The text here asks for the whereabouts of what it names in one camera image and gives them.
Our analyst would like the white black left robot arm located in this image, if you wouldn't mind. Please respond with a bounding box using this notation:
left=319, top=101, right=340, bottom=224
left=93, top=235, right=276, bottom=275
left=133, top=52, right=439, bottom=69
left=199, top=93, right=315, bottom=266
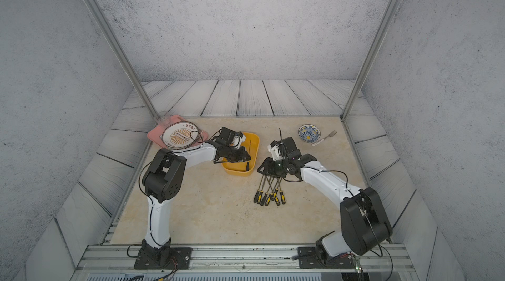
left=142, top=142, right=251, bottom=249

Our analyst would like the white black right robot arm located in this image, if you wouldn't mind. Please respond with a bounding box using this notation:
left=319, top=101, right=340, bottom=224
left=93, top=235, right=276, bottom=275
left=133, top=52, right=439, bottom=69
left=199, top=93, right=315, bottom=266
left=258, top=154, right=393, bottom=257

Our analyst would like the yellow plastic storage box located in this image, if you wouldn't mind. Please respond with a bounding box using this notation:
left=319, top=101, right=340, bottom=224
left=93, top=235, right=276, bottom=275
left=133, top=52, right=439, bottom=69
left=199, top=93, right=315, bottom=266
left=222, top=132, right=260, bottom=177

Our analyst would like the blue yellow patterned bowl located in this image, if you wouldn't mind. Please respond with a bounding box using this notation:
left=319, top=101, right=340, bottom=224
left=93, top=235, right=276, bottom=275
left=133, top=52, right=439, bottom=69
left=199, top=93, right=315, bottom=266
left=298, top=124, right=321, bottom=144

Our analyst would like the white round printed plate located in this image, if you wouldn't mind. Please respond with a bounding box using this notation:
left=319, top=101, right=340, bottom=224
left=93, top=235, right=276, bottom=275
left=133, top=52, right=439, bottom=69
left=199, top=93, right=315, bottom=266
left=160, top=121, right=199, bottom=150

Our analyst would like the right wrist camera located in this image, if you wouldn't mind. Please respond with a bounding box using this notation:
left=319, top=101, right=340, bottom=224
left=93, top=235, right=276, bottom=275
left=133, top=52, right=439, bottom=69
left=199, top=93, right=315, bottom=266
left=268, top=137, right=299, bottom=161

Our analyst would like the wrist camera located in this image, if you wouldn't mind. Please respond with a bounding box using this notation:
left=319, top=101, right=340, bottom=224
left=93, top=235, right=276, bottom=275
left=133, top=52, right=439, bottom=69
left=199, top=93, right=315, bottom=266
left=216, top=127, right=246, bottom=148
left=268, top=137, right=299, bottom=161

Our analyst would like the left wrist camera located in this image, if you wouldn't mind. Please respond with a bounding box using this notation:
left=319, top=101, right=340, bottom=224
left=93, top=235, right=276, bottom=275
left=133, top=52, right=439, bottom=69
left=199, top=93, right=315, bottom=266
left=216, top=127, right=246, bottom=148

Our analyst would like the fork with white handle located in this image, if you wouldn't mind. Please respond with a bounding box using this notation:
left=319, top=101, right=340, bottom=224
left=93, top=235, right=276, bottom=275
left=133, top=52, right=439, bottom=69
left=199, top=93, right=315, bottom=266
left=312, top=131, right=337, bottom=146

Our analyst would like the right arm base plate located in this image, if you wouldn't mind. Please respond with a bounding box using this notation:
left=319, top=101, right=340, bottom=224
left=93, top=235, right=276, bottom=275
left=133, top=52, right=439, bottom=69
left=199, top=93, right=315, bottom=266
left=294, top=246, right=355, bottom=269

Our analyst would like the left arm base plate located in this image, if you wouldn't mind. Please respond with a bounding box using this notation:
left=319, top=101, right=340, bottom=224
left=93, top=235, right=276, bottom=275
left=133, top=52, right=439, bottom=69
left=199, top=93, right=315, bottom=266
left=134, top=240, right=193, bottom=270

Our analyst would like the aluminium front rail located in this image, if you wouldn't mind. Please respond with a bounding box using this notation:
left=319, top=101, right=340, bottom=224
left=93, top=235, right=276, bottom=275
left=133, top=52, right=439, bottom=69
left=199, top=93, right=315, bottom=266
left=72, top=244, right=418, bottom=280

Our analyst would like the right aluminium frame post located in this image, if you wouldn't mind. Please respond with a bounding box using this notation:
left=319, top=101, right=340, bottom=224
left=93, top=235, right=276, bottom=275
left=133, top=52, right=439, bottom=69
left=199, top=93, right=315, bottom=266
left=341, top=0, right=402, bottom=123

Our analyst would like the aluminium frame post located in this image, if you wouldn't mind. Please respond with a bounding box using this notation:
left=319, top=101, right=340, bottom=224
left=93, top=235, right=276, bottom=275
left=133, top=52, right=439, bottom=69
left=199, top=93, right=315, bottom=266
left=83, top=0, right=160, bottom=123
left=341, top=0, right=402, bottom=123

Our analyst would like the left aluminium frame post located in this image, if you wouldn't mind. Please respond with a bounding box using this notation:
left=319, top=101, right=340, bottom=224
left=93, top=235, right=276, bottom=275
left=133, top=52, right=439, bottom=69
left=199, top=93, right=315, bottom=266
left=83, top=0, right=160, bottom=123

